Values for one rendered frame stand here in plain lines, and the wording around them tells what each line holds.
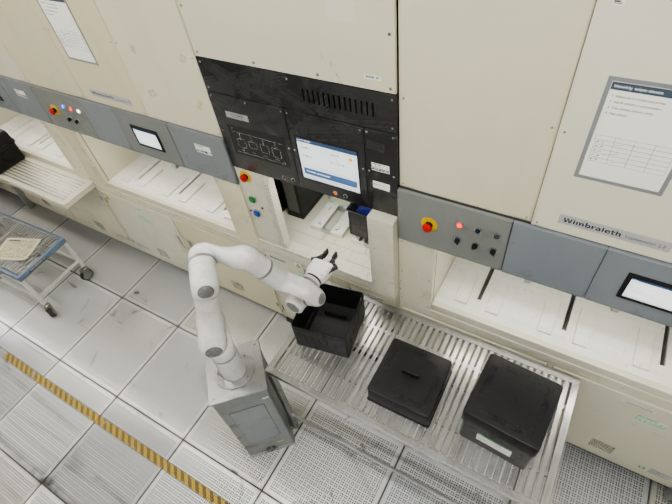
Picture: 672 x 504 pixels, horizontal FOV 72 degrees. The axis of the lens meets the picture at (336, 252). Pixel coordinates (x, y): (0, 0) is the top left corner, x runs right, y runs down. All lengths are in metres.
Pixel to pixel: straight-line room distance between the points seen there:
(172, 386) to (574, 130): 2.78
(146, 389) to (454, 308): 2.12
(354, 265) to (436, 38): 1.34
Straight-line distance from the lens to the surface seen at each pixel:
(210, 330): 1.94
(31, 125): 4.67
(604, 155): 1.51
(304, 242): 2.61
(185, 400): 3.29
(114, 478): 3.29
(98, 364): 3.73
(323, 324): 2.38
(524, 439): 1.91
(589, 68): 1.39
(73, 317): 4.10
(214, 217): 2.95
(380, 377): 2.11
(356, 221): 2.41
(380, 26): 1.51
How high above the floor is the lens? 2.77
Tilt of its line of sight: 49 degrees down
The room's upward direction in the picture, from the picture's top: 9 degrees counter-clockwise
